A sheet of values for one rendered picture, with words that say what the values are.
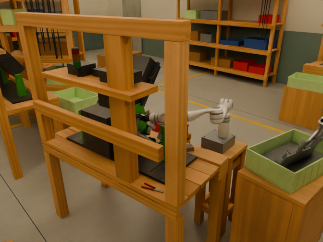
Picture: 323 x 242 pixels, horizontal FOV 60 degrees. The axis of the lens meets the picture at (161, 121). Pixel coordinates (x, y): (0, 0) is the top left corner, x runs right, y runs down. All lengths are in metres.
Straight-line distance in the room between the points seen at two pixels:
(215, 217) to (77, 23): 1.81
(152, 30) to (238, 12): 6.76
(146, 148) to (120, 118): 0.27
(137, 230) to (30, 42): 1.90
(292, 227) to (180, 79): 1.38
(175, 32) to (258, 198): 1.44
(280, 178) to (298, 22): 5.57
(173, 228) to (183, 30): 1.20
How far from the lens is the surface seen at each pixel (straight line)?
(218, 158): 2.22
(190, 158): 2.19
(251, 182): 2.28
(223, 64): 7.87
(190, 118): 1.92
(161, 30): 1.41
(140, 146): 1.65
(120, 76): 1.65
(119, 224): 2.97
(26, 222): 3.26
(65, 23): 1.97
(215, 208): 2.47
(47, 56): 4.86
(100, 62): 8.75
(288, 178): 2.15
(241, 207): 2.46
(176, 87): 1.41
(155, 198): 1.86
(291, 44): 7.48
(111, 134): 1.81
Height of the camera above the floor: 2.05
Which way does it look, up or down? 24 degrees down
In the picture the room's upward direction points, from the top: 1 degrees counter-clockwise
